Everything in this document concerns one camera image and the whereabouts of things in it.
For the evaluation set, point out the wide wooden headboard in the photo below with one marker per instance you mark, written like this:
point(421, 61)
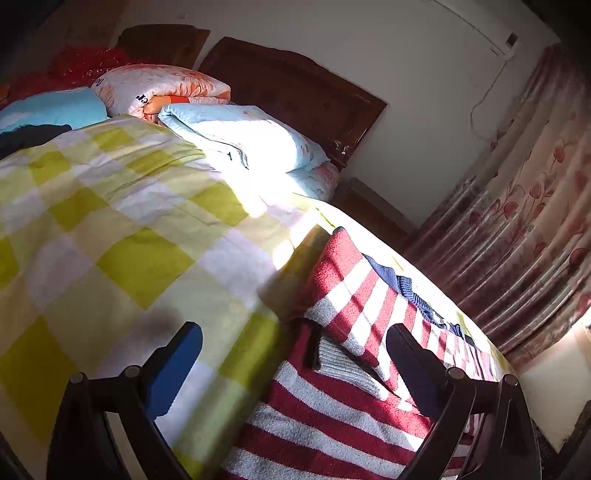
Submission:
point(300, 87)

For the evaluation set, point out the dark cloth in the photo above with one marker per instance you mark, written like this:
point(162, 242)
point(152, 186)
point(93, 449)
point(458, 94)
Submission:
point(27, 138)

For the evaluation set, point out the light blue pillow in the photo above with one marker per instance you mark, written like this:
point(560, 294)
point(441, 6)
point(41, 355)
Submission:
point(55, 108)

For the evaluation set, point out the light blue folded quilt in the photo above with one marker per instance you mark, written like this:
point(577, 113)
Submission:
point(240, 134)

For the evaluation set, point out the narrow wooden headboard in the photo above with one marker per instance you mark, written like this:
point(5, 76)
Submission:
point(161, 46)

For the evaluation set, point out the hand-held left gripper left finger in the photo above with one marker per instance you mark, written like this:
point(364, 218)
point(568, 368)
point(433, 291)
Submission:
point(175, 364)

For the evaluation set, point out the red blanket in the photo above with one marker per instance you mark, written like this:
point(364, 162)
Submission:
point(78, 62)

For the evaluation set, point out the wooden nightstand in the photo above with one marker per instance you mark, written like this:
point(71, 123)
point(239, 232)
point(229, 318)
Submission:
point(369, 207)

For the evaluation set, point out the yellow checkered bed sheet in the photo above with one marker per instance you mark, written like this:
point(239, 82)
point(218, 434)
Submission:
point(115, 230)

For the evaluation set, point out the pink floral curtain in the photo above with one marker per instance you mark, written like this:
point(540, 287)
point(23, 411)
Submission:
point(521, 207)

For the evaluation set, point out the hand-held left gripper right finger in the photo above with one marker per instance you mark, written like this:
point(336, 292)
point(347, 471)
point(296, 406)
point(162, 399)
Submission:
point(411, 364)

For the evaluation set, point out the striped knit sweater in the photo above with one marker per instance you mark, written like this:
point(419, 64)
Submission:
point(351, 295)

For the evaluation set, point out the white air conditioner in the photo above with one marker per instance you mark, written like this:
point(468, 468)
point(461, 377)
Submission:
point(480, 23)

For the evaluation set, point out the orange floral folded quilt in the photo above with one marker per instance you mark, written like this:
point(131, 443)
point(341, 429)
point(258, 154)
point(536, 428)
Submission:
point(152, 83)

